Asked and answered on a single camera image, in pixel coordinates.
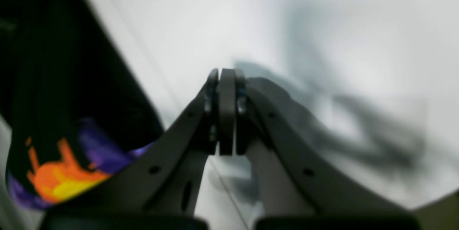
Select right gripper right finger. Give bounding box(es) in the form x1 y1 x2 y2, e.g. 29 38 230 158
235 69 416 223

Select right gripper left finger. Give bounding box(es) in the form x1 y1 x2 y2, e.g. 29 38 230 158
43 69 219 223

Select black T-shirt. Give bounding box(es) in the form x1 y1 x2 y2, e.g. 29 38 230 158
1 0 164 210

